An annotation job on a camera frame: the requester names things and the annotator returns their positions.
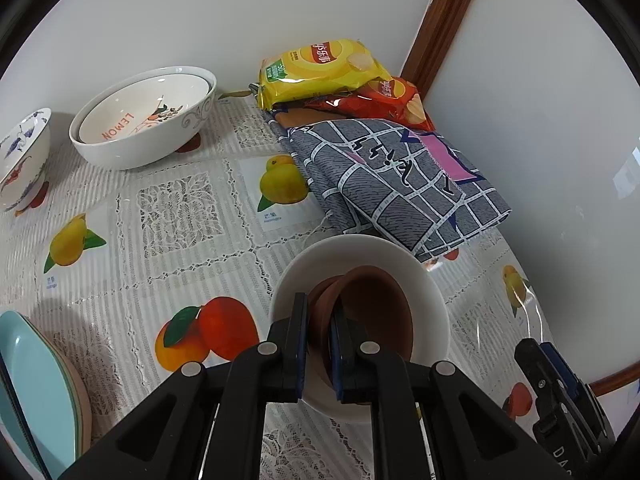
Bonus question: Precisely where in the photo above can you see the white bowl with orange print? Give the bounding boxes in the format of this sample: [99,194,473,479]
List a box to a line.
[78,75,210,145]

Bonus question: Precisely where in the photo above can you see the plain white bowl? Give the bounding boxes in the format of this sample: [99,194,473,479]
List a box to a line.
[268,234,451,423]

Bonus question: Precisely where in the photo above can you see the yellow chip bag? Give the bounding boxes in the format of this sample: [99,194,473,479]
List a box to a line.
[257,37,393,111]

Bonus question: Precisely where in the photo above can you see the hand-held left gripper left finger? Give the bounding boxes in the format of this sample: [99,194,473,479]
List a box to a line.
[57,292,311,480]

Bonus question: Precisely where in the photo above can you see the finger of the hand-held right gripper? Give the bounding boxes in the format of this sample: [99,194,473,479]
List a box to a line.
[515,338,576,424]
[542,342,609,427]

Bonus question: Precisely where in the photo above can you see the fruit print tablecloth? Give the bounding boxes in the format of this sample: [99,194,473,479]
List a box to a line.
[0,92,556,480]

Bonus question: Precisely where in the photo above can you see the large white patterned bowl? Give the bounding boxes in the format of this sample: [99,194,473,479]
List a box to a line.
[69,66,218,170]

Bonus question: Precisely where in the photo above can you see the small brown bowl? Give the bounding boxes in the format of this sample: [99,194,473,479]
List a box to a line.
[327,266,415,387]
[307,276,347,387]

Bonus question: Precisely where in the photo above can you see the grey checked cloth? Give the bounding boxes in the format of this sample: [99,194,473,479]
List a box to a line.
[264,110,512,263]

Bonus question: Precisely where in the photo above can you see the brown wooden baseboard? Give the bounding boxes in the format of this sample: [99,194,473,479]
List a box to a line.
[587,367,640,397]

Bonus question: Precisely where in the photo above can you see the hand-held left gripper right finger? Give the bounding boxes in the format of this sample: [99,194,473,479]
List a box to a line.
[327,306,576,480]

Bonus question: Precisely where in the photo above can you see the blue floral footed bowl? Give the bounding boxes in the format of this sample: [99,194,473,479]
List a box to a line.
[0,107,52,213]

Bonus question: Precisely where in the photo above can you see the brown wooden door frame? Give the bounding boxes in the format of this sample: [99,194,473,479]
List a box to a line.
[400,0,488,93]

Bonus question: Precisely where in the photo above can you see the red chip bag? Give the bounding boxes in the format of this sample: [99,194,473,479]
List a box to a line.
[280,76,435,131]

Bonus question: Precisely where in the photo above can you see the light blue plastic plate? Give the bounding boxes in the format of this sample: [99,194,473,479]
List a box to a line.
[0,310,83,480]

